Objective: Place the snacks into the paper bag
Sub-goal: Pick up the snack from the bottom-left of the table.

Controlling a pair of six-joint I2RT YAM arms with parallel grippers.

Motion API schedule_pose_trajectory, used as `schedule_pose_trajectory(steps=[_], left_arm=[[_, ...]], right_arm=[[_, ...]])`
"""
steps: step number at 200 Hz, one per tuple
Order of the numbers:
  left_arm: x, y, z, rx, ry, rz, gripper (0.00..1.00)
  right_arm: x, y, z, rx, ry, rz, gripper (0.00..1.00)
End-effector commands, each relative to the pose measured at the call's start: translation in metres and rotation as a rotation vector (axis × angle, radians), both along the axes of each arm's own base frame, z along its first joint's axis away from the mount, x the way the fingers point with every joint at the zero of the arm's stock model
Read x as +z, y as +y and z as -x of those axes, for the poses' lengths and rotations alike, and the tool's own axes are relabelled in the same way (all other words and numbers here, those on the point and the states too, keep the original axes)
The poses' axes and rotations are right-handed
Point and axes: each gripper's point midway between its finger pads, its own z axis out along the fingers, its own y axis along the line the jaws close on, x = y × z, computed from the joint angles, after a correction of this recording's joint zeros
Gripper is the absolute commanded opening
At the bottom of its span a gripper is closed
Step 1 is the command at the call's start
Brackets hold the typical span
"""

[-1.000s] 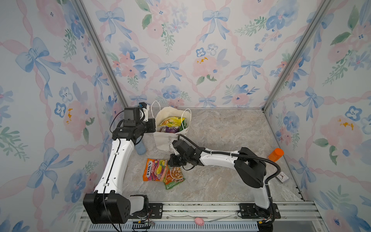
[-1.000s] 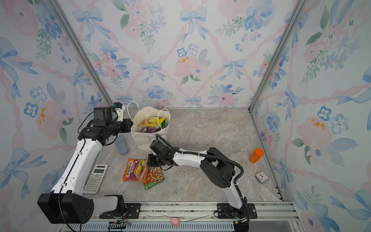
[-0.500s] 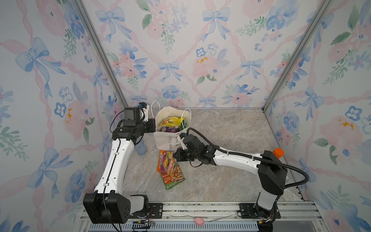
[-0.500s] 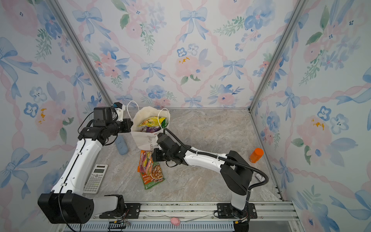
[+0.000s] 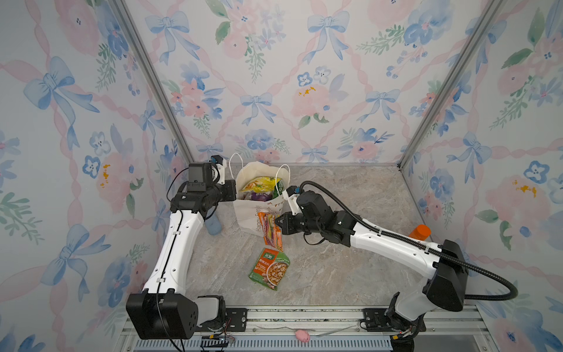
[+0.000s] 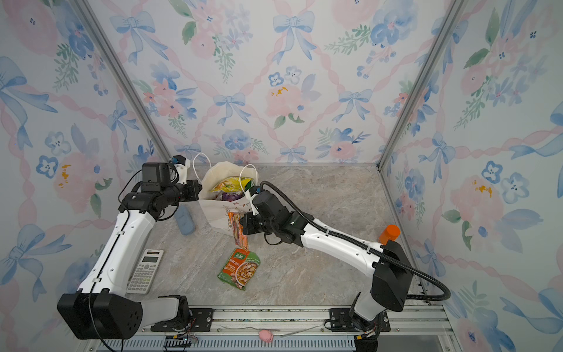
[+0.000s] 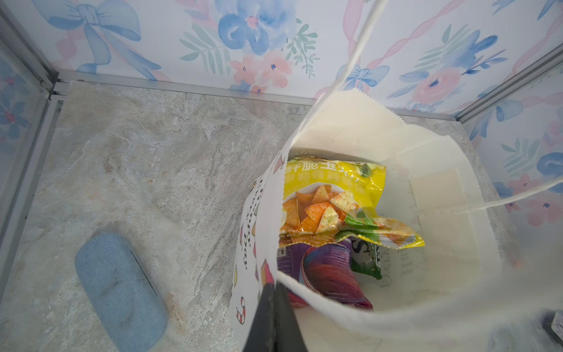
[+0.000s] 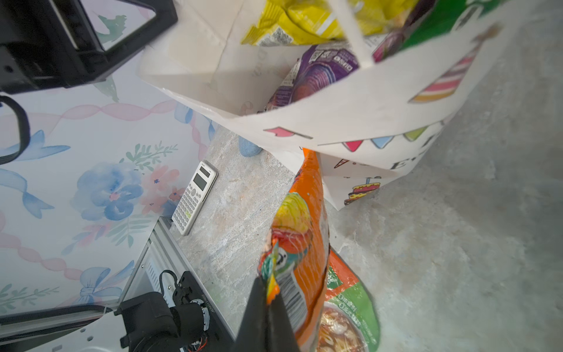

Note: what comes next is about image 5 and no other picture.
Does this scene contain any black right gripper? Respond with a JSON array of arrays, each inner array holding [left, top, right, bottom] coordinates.
[[273, 208, 323, 233]]

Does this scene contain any orange Fox's candy bag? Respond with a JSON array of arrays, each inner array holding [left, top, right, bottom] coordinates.
[[258, 212, 284, 252]]

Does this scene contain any white printed paper bag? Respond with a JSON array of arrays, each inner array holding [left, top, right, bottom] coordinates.
[[228, 153, 291, 236]]

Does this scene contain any purple Fox's candy bag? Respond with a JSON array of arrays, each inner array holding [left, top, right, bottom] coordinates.
[[249, 192, 274, 202]]

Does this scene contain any yellow snack bag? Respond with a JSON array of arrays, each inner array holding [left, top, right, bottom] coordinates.
[[240, 176, 277, 194]]

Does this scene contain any green orange snack packet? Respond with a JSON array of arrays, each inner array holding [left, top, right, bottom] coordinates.
[[249, 248, 290, 290]]

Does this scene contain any green yellow Fox's candy bag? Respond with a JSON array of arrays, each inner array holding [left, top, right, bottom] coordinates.
[[272, 177, 285, 199]]

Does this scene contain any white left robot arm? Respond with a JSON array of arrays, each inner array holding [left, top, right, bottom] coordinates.
[[126, 155, 236, 341]]

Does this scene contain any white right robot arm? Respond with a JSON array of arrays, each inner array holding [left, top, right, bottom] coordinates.
[[275, 187, 468, 331]]

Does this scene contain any light blue oval object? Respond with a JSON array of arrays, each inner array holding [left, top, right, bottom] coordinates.
[[205, 214, 223, 236]]

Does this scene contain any orange pill bottle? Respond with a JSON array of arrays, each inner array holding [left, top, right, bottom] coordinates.
[[408, 224, 432, 241]]

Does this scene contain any pink small ball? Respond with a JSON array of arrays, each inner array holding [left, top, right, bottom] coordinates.
[[295, 329, 311, 343]]

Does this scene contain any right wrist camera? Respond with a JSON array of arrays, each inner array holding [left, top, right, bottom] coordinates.
[[281, 186, 301, 216]]

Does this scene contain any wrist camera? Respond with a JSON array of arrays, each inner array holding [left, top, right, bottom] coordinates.
[[210, 155, 226, 185], [281, 186, 301, 216]]

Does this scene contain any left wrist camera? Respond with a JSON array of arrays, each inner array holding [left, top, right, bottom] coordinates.
[[210, 155, 226, 185]]

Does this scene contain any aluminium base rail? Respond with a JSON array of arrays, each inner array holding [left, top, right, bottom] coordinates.
[[116, 306, 499, 351]]

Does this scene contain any aluminium enclosure frame post left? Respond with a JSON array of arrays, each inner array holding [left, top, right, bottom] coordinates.
[[108, 0, 194, 164]]

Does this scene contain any aluminium enclosure frame post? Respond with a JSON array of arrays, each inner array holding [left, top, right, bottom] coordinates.
[[108, 0, 194, 164], [397, 0, 505, 172]]

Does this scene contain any black corrugated cable conduit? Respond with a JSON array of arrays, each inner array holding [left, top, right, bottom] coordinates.
[[298, 180, 519, 302]]

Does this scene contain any aluminium enclosure frame post right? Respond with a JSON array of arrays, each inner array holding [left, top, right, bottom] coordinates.
[[397, 0, 505, 172]]

